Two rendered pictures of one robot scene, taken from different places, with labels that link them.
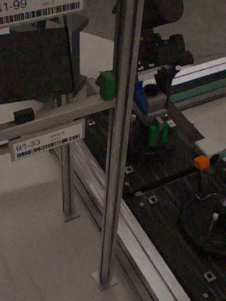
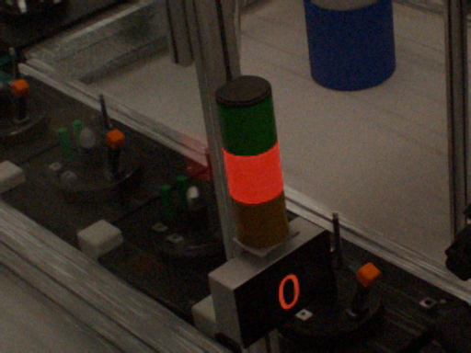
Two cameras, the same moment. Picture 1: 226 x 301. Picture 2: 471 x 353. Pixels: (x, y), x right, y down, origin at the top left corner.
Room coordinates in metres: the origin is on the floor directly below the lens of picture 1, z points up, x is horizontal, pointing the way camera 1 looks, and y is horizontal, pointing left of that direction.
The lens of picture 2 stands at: (1.59, -0.39, 1.92)
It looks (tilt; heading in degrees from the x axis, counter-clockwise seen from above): 35 degrees down; 171
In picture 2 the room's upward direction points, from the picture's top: 7 degrees counter-clockwise
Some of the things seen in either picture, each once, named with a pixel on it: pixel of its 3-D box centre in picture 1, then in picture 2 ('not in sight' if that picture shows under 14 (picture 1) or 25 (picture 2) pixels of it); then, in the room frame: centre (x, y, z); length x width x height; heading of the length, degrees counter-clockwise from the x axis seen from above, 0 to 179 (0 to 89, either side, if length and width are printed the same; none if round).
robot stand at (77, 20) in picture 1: (51, 56); not in sight; (0.95, 0.18, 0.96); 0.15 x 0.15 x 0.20; 68
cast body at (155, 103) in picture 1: (152, 104); not in sight; (0.66, -0.07, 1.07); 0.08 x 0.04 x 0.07; 32
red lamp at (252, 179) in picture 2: not in sight; (253, 165); (0.67, -0.29, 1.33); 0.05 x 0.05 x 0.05
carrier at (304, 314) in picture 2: (222, 211); (324, 282); (0.45, -0.20, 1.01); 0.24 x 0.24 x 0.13; 32
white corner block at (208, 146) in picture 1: (207, 152); not in sight; (0.64, -0.20, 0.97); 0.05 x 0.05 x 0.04; 32
